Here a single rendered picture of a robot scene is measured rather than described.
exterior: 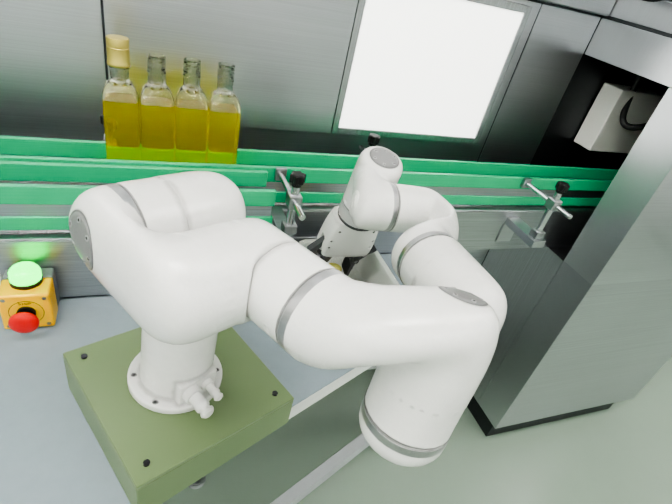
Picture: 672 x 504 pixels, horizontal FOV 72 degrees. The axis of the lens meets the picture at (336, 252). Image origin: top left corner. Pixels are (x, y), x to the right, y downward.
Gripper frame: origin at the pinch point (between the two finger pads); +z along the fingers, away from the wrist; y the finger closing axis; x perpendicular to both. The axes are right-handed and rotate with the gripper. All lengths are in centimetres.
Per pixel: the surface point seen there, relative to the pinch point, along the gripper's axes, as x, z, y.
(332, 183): -16.1, -7.6, -1.3
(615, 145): -33, -12, -94
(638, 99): -36, -26, -93
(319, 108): -34.4, -13.4, -1.0
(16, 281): 4, -3, 54
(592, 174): -26, -6, -85
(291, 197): -5.1, -14.1, 11.2
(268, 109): -33.8, -12.2, 10.7
